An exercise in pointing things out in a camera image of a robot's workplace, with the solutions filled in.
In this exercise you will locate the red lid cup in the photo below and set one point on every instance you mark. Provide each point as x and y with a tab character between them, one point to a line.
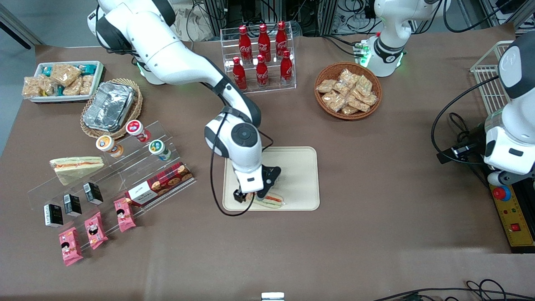
134	127

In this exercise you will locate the red plaid cookie box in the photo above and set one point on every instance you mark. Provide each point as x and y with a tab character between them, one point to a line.
167	180

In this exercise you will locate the clear acrylic stepped shelf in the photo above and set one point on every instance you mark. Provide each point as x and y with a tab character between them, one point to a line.
125	167

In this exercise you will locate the red cola bottle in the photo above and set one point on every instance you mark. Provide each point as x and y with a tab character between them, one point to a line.
262	73
281	36
263	38
286	69
239	75
245	42

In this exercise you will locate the teal snack wrapper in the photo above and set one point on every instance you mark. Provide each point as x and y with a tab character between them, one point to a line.
90	67

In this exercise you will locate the orange lid cup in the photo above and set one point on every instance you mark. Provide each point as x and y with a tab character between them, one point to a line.
105	143

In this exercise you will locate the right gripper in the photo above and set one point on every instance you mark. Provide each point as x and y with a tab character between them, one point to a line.
238	195

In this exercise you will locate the plastic sandwich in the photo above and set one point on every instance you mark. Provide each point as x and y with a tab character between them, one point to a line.
271	202
77	167

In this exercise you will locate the aluminium frame rack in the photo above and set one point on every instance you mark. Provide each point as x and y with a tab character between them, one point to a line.
317	12

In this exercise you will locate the clear acrylic bottle rack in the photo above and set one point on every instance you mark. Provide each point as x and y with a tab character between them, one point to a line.
276	90

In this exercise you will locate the small white metal block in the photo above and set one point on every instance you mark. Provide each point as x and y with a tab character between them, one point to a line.
272	297

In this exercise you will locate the oval light wicker basket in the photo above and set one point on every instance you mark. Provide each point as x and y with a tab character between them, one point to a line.
136	113

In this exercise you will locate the round brown wicker basket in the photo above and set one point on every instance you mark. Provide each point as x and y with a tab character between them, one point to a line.
322	104

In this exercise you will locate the crumpled clear plastic bag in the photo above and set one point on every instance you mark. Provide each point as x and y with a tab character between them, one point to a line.
188	23

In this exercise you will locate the grey metal beam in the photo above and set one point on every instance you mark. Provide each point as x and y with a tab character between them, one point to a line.
19	29

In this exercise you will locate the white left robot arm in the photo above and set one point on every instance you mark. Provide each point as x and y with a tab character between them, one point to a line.
391	25

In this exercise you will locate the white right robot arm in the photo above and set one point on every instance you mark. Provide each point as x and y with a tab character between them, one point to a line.
175	58

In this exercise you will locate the beige plastic tray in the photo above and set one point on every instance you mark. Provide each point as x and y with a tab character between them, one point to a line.
296	175

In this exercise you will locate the pink snack packet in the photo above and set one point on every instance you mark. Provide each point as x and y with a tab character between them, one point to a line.
95	230
70	247
124	215

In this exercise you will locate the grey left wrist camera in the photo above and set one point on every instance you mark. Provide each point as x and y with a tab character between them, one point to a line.
497	179

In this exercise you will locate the yellow emergency stop box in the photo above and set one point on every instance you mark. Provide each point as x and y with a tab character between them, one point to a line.
516	228

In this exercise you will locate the white rectangular snack tray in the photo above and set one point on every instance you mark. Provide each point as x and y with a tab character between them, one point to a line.
98	77

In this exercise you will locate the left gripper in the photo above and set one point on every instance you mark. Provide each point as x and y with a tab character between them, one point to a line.
471	144

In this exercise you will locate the aluminium foil container stack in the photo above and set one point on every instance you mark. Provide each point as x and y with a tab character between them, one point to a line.
108	106

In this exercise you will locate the rice snack packet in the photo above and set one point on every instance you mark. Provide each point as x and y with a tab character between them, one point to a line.
334	101
64	74
50	87
347	77
357	103
31	87
363	85
349	110
326	85
73	88
369	99
86	85

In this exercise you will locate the green lid cup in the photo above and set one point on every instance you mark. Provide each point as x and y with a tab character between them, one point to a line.
156	146

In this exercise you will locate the small black carton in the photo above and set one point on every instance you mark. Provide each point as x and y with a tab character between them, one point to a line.
53	215
72	205
92	193

